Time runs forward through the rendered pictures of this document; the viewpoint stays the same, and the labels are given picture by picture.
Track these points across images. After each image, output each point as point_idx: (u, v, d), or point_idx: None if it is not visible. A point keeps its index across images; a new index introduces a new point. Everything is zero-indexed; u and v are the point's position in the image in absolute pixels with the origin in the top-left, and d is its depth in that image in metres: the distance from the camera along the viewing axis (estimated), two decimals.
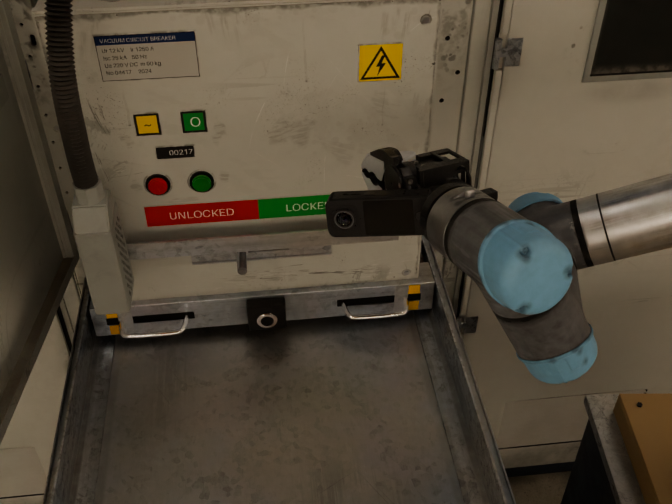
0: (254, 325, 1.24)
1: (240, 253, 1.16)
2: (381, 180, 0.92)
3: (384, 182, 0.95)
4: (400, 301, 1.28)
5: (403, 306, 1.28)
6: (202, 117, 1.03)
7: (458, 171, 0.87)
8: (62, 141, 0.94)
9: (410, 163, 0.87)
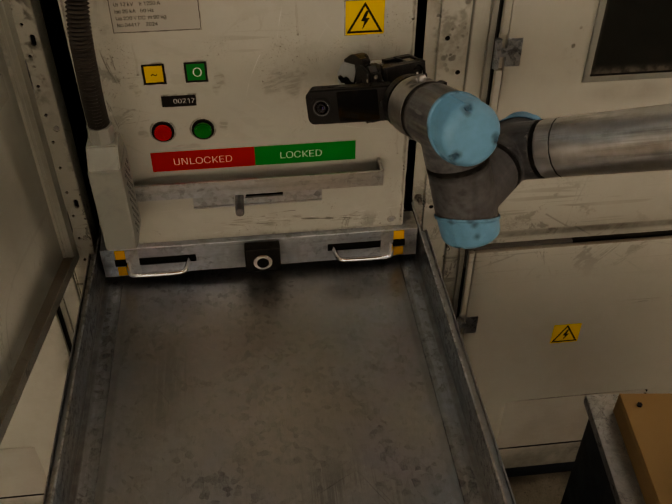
0: (251, 267, 1.35)
1: (238, 197, 1.27)
2: (353, 82, 1.10)
3: None
4: (386, 246, 1.38)
5: (389, 251, 1.39)
6: (203, 67, 1.14)
7: (416, 70, 1.05)
8: (77, 85, 1.05)
9: (376, 63, 1.05)
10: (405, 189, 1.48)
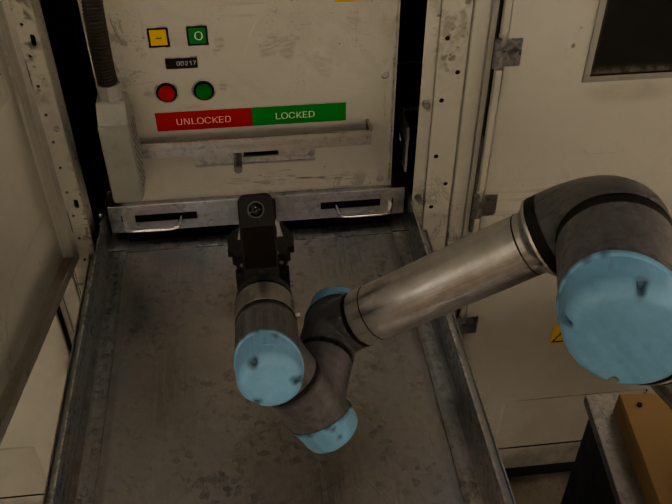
0: None
1: (236, 156, 1.36)
2: None
3: None
4: (385, 204, 1.48)
5: (388, 209, 1.48)
6: (204, 31, 1.23)
7: None
8: (88, 44, 1.14)
9: (288, 259, 1.07)
10: (405, 189, 1.48)
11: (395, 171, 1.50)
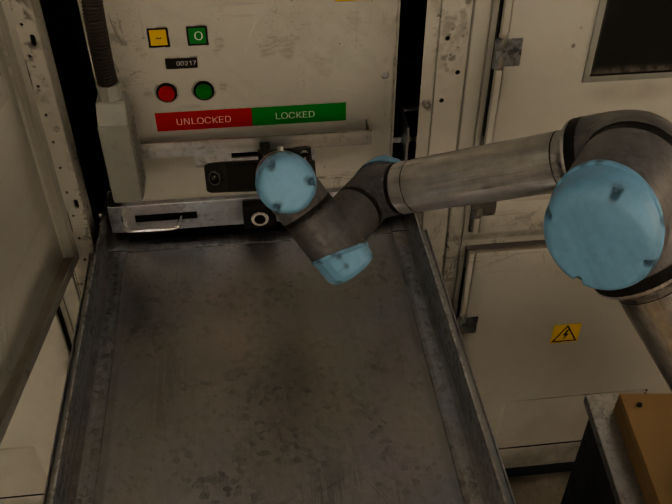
0: (249, 223, 1.44)
1: None
2: None
3: None
4: None
5: None
6: (204, 31, 1.23)
7: (304, 155, 1.21)
8: (88, 44, 1.14)
9: (271, 148, 1.23)
10: None
11: None
